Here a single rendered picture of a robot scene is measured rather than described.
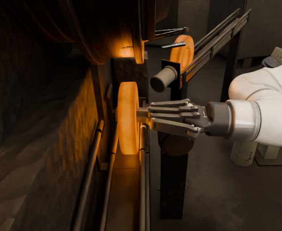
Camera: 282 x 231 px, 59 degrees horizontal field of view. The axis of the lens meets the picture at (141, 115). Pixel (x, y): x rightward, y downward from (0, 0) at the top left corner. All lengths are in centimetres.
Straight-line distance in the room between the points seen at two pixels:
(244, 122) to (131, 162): 25
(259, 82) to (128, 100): 35
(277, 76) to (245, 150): 82
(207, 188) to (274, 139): 86
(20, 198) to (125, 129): 27
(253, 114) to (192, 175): 94
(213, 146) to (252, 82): 100
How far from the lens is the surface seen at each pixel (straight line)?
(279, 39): 291
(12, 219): 23
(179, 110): 55
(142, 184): 45
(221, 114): 54
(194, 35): 320
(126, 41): 31
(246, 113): 55
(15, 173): 27
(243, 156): 151
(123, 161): 56
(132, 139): 48
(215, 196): 137
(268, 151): 161
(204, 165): 151
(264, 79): 70
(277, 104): 58
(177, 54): 89
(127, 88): 50
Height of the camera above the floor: 104
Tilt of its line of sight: 33 degrees down
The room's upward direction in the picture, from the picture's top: 2 degrees counter-clockwise
